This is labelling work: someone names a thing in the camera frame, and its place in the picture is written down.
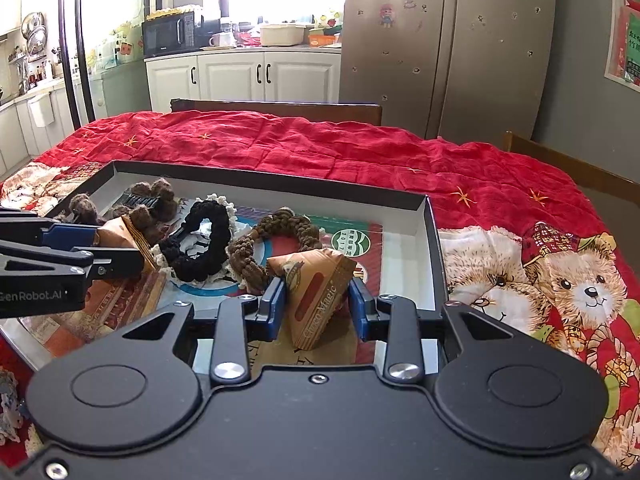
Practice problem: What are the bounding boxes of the dark wooden chair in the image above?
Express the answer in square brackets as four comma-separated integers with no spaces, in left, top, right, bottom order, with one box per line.
[502,130,640,197]

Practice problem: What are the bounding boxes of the red printed blanket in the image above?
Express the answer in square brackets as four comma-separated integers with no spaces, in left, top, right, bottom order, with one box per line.
[0,110,640,476]

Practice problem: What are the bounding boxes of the brown crochet hair clip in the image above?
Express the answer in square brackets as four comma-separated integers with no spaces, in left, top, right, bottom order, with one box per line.
[67,177,179,247]

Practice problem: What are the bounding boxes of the white hanging bin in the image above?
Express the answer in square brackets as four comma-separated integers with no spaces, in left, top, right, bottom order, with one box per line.
[27,92,55,129]

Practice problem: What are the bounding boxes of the brown crochet scrunchie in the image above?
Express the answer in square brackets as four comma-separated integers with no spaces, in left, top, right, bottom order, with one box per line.
[227,206,326,295]

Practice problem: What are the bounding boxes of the white plastic container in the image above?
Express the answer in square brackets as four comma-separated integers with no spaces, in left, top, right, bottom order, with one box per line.
[258,22,306,46]

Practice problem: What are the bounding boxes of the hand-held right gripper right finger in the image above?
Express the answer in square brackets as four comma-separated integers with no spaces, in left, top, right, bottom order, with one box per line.
[349,277,516,387]

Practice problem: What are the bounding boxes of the black cardboard box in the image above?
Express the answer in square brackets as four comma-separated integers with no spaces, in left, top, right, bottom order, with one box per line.
[0,160,449,376]

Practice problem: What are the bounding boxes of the black microwave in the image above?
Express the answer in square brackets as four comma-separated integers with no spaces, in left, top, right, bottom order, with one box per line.
[141,10,204,59]

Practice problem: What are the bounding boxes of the silver refrigerator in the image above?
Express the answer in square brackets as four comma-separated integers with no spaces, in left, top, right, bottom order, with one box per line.
[339,0,559,147]

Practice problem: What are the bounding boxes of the steel pot lids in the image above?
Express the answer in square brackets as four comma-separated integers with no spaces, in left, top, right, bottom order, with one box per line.
[20,12,47,57]

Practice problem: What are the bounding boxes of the green wall poster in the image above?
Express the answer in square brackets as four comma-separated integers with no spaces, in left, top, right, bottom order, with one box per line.
[604,0,640,92]

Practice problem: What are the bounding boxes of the white kitchen cabinet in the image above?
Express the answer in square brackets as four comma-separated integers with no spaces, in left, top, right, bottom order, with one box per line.
[144,50,344,114]

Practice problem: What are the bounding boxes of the black sliding door frame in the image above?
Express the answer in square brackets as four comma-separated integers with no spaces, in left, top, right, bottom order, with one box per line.
[58,0,166,131]

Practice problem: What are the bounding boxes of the brown pyramid snack packet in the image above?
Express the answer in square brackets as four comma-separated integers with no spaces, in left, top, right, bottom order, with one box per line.
[266,247,359,352]
[95,214,157,275]

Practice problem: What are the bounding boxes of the black scrunchie with white lace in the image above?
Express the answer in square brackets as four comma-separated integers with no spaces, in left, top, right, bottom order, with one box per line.
[159,197,237,283]

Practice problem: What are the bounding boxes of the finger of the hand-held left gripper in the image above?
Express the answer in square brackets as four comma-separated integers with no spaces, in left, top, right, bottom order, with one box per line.
[0,239,147,286]
[0,209,99,252]

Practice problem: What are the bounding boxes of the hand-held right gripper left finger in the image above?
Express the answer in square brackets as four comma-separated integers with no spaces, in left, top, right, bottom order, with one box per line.
[120,277,289,387]

